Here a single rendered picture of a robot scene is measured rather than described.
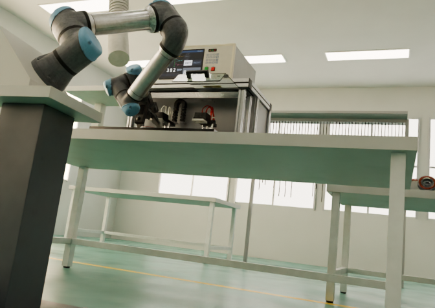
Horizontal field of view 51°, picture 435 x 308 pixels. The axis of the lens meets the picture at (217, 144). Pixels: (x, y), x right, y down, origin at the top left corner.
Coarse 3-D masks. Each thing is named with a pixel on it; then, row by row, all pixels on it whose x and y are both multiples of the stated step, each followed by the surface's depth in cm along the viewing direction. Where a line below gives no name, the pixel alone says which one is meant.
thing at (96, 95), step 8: (72, 88) 304; (80, 88) 302; (88, 88) 300; (96, 88) 297; (80, 96) 316; (88, 96) 314; (96, 96) 311; (104, 96) 309; (112, 96) 307; (96, 104) 328; (104, 104) 330; (112, 104) 327; (104, 112) 330
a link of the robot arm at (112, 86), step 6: (114, 78) 207; (120, 78) 207; (126, 78) 208; (108, 84) 205; (114, 84) 206; (120, 84) 205; (126, 84) 208; (108, 90) 205; (114, 90) 205; (120, 90) 204
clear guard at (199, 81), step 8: (176, 80) 210; (184, 80) 208; (192, 80) 206; (200, 80) 205; (208, 80) 203; (216, 80) 201; (224, 80) 216; (200, 88) 232; (208, 88) 230; (216, 88) 228; (224, 88) 227; (232, 88) 226
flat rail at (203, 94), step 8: (152, 96) 242; (160, 96) 240; (168, 96) 238; (176, 96) 237; (184, 96) 235; (192, 96) 233; (200, 96) 231; (208, 96) 230; (216, 96) 228; (224, 96) 226; (232, 96) 225
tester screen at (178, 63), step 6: (180, 54) 246; (186, 54) 244; (192, 54) 243; (198, 54) 242; (174, 60) 246; (180, 60) 245; (168, 66) 247; (174, 66) 245; (180, 66) 244; (186, 66) 243; (192, 66) 241; (198, 66) 240; (162, 72) 247; (168, 72) 246; (174, 72) 244; (180, 72) 243
